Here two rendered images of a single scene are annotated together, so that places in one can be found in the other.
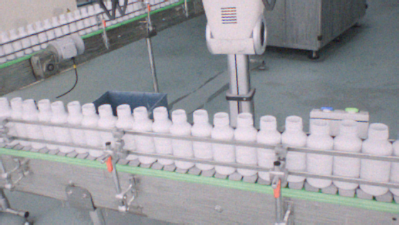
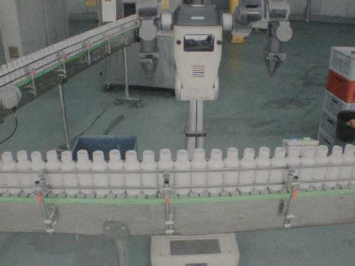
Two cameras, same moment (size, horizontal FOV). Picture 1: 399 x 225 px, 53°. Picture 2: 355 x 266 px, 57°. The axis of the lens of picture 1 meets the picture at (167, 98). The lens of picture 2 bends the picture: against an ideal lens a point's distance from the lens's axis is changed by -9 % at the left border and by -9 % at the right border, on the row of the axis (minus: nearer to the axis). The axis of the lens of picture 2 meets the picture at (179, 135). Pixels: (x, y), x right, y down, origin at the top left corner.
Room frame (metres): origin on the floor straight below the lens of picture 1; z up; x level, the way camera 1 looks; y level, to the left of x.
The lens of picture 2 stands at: (0.08, 0.63, 1.78)
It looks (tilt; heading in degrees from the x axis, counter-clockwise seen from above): 27 degrees down; 330
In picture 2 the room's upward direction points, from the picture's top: straight up
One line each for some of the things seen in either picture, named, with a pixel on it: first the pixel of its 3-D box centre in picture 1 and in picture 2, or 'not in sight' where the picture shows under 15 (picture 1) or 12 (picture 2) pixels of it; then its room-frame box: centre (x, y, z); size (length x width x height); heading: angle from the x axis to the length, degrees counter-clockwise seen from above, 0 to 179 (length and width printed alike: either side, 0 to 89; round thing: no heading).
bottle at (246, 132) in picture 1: (246, 144); (262, 168); (0.89, -0.18, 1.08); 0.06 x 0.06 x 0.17
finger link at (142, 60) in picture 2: (111, 3); (149, 65); (1.18, 0.12, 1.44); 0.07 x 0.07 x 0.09; 63
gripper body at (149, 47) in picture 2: not in sight; (149, 44); (1.20, 0.11, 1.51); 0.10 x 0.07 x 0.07; 153
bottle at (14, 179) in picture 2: not in sight; (11, 172); (1.32, 0.66, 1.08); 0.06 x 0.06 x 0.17
